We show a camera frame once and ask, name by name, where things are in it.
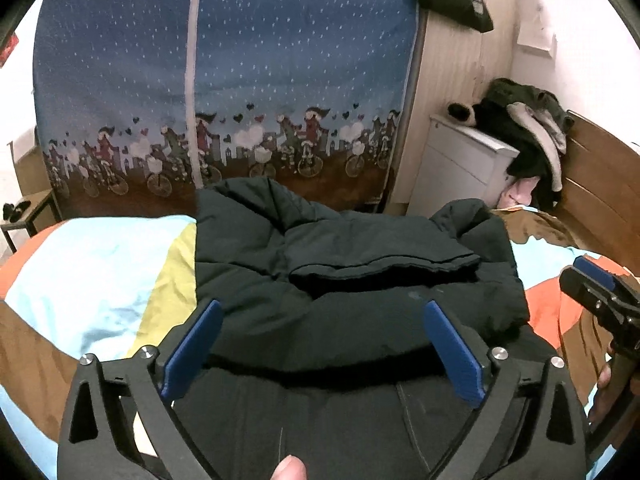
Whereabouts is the pile of clothes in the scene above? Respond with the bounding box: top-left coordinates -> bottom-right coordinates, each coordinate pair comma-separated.
475,78 -> 575,211

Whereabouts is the black padded jacket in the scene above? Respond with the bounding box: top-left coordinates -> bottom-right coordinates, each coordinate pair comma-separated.
170,176 -> 566,480

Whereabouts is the colourful cartoon printed blanket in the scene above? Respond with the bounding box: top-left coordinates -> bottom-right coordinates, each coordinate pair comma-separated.
0,207 -> 640,480

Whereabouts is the white paper bag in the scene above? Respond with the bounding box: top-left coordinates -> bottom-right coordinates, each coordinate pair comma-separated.
517,10 -> 557,58

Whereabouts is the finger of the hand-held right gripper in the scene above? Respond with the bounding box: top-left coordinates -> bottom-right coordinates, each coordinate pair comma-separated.
559,266 -> 627,329
572,255 -> 630,289

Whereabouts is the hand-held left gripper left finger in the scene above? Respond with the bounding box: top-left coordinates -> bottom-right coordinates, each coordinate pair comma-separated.
57,299 -> 224,480

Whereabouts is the light wooden wardrobe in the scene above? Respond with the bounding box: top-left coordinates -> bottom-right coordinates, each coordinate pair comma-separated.
385,0 -> 516,216

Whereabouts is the person's left hand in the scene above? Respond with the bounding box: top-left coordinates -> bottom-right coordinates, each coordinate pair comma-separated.
270,455 -> 307,480

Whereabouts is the wooden headboard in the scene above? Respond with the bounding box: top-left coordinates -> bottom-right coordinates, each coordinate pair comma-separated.
555,110 -> 640,281

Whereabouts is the person's right hand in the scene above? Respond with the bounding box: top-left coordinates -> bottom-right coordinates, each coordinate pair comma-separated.
587,364 -> 613,426

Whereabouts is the wooden bedside table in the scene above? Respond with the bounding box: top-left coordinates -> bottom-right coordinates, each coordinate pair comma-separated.
0,127 -> 66,256

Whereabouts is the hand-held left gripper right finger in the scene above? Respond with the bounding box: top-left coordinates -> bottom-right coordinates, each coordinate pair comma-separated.
422,300 -> 588,480

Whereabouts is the red wall decoration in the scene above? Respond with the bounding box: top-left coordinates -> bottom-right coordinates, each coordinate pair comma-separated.
0,35 -> 20,68

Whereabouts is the black and white plush toy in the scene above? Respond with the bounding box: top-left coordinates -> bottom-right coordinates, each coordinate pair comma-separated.
447,102 -> 481,123

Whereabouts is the white drawer cabinet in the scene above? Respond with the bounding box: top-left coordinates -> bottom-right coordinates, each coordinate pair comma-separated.
407,113 -> 521,211

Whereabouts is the blue starry curtain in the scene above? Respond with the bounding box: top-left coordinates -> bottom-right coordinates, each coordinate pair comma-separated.
31,0 -> 426,218

